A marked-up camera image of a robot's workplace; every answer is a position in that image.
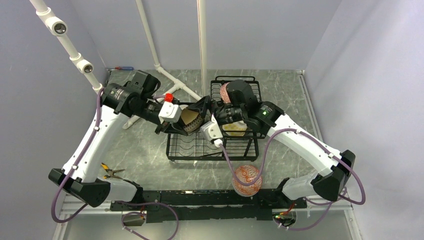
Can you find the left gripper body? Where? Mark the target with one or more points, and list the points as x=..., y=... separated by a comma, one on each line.
x=149, y=109

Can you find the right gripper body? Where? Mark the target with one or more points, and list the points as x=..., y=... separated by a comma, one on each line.
x=229, y=113

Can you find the brown glazed bowl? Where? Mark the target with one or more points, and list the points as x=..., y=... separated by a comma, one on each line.
x=192, y=120

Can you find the blue yellow patterned bowl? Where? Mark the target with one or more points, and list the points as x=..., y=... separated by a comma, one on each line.
x=236, y=129

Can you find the red patterned bowl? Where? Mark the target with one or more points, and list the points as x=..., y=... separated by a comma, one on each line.
x=224, y=94

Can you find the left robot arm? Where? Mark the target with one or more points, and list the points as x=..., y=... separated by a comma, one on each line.
x=115, y=105

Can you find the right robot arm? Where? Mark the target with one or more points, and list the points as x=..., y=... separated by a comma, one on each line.
x=332, y=167

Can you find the red blue screwdriver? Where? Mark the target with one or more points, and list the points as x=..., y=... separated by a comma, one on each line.
x=124, y=68

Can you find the orange geometric patterned bowl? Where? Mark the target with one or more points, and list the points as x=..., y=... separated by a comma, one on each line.
x=247, y=174

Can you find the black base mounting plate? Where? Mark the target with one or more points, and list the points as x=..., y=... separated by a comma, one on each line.
x=186, y=205

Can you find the black wire dish rack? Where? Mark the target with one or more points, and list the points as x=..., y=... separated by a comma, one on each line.
x=239, y=141

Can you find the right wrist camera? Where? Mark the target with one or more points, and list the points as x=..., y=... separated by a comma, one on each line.
x=212, y=133

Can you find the yellow handled pliers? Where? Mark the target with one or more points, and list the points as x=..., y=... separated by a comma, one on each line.
x=111, y=173

